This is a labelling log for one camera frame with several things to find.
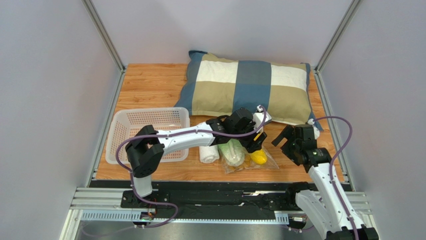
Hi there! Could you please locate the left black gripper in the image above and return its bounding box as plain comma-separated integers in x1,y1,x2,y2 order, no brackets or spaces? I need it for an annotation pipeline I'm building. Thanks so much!
231,119,267,154

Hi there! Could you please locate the clear zip top bag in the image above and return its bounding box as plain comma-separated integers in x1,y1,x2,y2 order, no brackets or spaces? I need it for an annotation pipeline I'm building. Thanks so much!
218,147,279,174

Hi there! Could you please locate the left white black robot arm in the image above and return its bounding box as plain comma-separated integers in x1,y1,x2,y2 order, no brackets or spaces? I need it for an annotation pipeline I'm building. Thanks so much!
115,105,272,205

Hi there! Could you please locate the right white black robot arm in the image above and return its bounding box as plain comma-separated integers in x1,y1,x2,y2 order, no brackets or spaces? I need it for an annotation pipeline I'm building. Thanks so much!
272,124,379,240

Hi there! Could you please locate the yellow fake lemon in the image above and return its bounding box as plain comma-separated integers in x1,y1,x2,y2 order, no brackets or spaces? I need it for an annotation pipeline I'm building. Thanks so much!
249,149,268,165

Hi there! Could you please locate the green white fake cabbage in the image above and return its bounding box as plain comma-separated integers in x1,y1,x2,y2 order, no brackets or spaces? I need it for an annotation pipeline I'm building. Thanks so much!
218,139,246,167

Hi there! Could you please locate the rolled white towel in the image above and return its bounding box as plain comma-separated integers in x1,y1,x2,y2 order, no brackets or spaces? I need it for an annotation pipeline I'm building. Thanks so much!
199,145,220,164

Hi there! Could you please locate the checkered blue beige pillow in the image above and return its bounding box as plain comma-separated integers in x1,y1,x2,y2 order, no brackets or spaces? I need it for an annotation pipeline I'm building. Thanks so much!
175,50,315,125

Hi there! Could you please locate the white perforated plastic basket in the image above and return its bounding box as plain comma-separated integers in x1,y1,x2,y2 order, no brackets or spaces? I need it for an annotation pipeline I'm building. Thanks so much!
105,107,190,165

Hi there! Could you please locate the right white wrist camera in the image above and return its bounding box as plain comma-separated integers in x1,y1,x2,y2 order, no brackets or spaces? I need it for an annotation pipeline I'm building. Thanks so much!
306,118,321,140

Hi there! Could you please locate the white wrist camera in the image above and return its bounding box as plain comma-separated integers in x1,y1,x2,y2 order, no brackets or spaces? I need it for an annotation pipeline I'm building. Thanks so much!
306,118,321,140
252,105,272,133

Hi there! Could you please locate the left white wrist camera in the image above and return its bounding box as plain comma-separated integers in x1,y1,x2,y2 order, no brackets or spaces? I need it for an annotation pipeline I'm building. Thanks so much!
252,105,272,133

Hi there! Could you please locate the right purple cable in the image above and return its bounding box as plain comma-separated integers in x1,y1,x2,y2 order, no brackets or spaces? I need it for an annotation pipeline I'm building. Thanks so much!
312,115,362,240

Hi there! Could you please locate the purple cable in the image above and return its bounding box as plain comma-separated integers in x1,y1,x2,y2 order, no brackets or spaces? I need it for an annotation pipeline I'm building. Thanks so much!
312,115,362,240
114,105,268,229

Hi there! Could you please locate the right aluminium frame post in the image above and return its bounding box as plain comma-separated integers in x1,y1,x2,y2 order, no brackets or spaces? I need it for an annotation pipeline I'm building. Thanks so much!
314,0,364,184

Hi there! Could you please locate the aluminium frame post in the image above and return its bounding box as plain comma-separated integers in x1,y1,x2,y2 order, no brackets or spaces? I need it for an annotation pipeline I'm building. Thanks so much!
82,0,126,73
314,0,364,184

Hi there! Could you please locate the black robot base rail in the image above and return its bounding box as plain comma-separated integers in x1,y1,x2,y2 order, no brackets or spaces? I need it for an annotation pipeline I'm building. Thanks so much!
79,179,354,231

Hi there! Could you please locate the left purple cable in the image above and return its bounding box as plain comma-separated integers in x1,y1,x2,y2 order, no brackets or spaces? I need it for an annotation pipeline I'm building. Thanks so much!
114,105,268,229

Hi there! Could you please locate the left aluminium frame post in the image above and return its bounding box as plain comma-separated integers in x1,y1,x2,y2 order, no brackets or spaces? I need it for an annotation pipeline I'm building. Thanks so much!
82,0,126,73

